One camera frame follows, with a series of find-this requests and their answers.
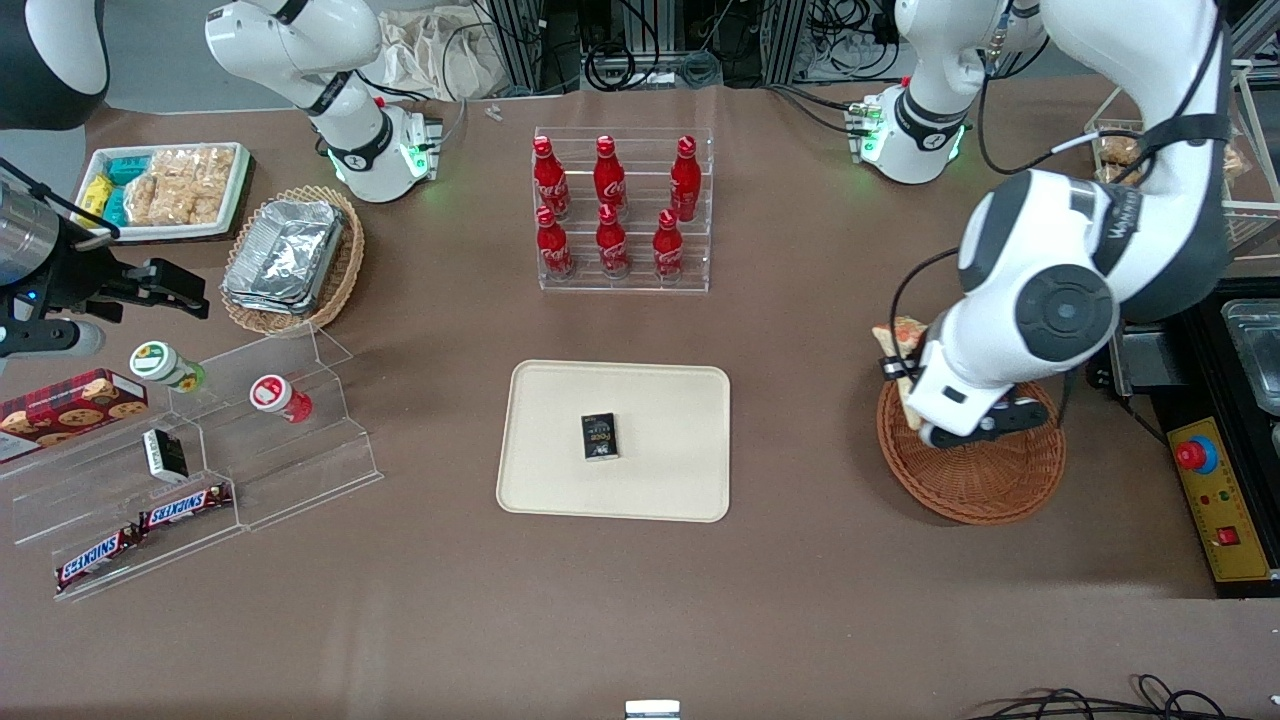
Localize beige cloth bag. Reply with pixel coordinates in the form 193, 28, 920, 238
378, 6, 513, 102

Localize black equipment base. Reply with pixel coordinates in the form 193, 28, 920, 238
1150, 278, 1280, 601

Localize yellow control panel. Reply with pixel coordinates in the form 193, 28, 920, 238
1167, 416, 1277, 584

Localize metal tray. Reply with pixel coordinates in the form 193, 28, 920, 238
1221, 297, 1280, 415

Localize rice cracker snack packs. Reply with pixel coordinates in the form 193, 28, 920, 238
124, 146, 237, 227

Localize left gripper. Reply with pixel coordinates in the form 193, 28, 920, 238
880, 310, 1041, 437

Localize stacked foil containers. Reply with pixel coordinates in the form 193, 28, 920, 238
221, 198, 347, 317

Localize small black white box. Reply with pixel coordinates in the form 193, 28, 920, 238
141, 427, 190, 484

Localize clear acrylic bottle rack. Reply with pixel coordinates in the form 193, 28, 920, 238
532, 126, 714, 294

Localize triangular sandwich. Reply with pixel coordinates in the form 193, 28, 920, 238
871, 317, 933, 433

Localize small black card box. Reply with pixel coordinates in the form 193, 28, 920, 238
580, 412, 620, 463

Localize beige plastic tray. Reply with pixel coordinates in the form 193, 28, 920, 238
496, 359, 732, 524

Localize round brown wicker basket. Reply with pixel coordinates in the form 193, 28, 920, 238
876, 375, 1067, 526

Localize grey power box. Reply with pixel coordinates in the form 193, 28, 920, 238
1108, 330, 1193, 398

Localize white snack tray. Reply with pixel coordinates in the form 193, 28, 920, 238
78, 142, 253, 244

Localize clear acrylic step shelf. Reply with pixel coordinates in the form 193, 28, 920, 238
0, 321, 384, 603

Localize red capped drink bottle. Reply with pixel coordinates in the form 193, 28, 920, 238
249, 374, 314, 424

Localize oval light wicker basket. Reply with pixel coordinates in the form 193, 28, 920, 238
219, 184, 367, 337

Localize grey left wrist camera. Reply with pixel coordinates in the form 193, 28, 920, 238
919, 396, 1053, 451

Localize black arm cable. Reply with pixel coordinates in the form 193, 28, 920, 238
888, 0, 1233, 371

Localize green capped drink bottle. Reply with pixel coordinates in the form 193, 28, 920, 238
129, 340, 207, 394

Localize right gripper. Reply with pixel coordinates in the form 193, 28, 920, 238
0, 185, 212, 325

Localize red cookie box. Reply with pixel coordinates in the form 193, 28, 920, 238
0, 368, 150, 465

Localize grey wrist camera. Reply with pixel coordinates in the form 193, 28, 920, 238
0, 318, 107, 361
919, 396, 1053, 451

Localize black floor cables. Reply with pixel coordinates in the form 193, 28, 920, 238
963, 674, 1263, 720

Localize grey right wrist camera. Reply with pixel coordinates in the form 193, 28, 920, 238
0, 318, 107, 361

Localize Snickers chocolate bar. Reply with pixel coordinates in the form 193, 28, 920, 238
54, 526, 147, 592
139, 483, 234, 532

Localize red cola bottle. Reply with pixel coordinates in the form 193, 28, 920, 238
595, 203, 631, 277
652, 208, 686, 282
535, 205, 577, 280
532, 135, 572, 222
669, 135, 703, 224
593, 135, 629, 220

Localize white wire rack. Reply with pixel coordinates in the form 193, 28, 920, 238
1084, 57, 1280, 256

